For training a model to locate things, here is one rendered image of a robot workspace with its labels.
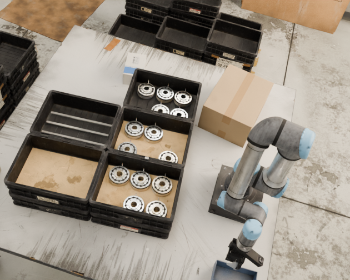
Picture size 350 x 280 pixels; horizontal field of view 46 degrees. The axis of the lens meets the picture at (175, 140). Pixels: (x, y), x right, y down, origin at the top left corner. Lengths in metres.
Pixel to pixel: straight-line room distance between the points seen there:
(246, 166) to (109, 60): 1.41
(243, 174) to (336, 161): 1.93
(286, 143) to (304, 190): 1.70
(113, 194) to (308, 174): 1.82
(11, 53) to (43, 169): 1.44
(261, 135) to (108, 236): 0.93
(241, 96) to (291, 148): 0.87
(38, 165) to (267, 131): 1.15
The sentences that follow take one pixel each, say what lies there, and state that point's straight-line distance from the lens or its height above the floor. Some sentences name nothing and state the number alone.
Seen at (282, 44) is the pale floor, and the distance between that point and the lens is 4.39.
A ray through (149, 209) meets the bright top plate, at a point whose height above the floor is 0.86.
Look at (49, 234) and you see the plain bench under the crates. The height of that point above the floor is 0.70.
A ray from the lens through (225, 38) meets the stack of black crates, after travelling 3.47.
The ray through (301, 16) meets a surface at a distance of 4.70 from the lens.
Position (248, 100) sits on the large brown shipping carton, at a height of 0.90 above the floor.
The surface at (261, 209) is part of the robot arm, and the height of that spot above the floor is 1.08.
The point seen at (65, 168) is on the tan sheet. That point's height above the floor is 0.83.
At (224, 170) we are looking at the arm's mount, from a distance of 2.25.
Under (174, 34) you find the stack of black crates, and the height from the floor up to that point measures 0.38.
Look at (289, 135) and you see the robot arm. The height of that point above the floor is 1.44.
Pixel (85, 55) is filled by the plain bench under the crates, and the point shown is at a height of 0.70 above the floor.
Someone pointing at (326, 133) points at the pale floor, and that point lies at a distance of 3.76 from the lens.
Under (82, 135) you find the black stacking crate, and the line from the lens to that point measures 2.27.
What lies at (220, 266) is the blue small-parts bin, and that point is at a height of 0.72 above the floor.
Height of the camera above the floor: 2.66
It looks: 54 degrees down
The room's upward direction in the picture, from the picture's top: 12 degrees clockwise
